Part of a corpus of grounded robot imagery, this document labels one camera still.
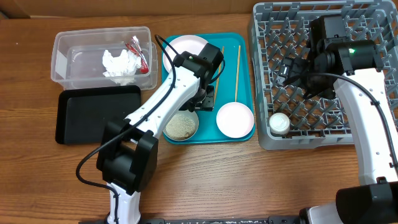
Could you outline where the clear plastic bin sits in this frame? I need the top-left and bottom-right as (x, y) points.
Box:
(51, 26), (158, 90)

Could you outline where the right wooden chopstick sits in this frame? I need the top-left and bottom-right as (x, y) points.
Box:
(234, 45), (241, 102)

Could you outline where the left wooden chopstick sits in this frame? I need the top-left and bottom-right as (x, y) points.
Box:
(214, 46), (224, 106)

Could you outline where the red foil wrapper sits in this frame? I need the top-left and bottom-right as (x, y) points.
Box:
(126, 35), (149, 73)

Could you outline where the grey dishwasher rack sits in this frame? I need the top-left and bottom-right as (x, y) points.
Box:
(249, 1), (397, 150)

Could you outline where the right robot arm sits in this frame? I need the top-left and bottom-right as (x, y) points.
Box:
(276, 14), (397, 223)

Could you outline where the black tray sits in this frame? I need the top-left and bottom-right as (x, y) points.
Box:
(55, 85), (141, 145)

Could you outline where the pile of rice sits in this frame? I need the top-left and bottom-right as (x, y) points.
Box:
(165, 113), (197, 140)

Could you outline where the teal plastic tray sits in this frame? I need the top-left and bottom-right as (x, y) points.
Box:
(165, 32), (255, 144)

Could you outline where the white cup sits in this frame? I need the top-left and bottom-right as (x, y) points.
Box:
(269, 113), (290, 136)

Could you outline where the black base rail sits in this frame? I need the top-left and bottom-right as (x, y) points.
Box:
(77, 206), (336, 224)

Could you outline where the small white plate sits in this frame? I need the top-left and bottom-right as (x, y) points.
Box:
(216, 102), (254, 139)

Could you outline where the large white plate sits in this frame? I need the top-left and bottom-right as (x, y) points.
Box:
(162, 35), (208, 73)

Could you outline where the white napkin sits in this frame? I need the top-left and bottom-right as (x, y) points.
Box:
(102, 49), (142, 86)

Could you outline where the wooden chopstick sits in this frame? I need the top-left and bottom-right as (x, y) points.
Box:
(234, 45), (241, 102)
(214, 46), (224, 106)

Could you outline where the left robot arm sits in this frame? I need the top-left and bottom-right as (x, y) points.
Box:
(96, 43), (224, 223)

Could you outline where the grey bowl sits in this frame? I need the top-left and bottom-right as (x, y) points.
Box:
(162, 109), (200, 142)

